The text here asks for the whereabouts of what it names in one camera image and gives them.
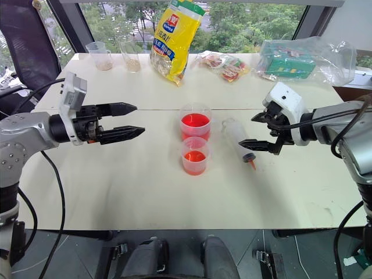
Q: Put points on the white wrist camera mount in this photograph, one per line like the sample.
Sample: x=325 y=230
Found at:
x=72 y=90
x=287 y=97

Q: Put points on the dark window frame post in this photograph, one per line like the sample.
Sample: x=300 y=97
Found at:
x=77 y=23
x=315 y=17

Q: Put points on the black table leg bracket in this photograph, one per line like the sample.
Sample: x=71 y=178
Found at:
x=112 y=247
x=270 y=261

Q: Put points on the large cup red liquid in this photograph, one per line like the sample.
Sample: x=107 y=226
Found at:
x=195 y=122

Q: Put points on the black mesh office chair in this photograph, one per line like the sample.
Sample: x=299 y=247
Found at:
x=26 y=43

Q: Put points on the clear syringe orange tip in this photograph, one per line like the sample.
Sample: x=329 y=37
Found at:
x=236 y=136

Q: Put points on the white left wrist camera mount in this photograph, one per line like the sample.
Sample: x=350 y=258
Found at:
x=72 y=90

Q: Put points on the yellow oat bag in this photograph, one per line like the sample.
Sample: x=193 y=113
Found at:
x=174 y=43

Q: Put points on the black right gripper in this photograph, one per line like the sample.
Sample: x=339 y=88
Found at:
x=277 y=116

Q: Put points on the green box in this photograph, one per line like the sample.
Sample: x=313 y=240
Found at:
x=286 y=62

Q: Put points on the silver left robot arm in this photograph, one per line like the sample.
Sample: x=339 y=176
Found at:
x=26 y=128

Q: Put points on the dark grey rounded shape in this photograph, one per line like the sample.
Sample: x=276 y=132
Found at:
x=145 y=258
x=217 y=258

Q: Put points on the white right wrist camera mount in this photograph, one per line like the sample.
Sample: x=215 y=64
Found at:
x=287 y=97

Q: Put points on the clear tall glass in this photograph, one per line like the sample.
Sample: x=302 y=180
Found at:
x=131 y=58

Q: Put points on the small cup red liquid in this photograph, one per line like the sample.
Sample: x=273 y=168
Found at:
x=194 y=158

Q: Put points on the clear bag of snacks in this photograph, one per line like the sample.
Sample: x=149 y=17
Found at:
x=225 y=65

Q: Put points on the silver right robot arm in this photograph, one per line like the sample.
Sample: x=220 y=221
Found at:
x=357 y=157

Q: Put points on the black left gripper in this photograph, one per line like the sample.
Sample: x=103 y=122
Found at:
x=87 y=125

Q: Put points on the clear plastic bag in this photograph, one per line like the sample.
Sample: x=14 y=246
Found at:
x=334 y=62

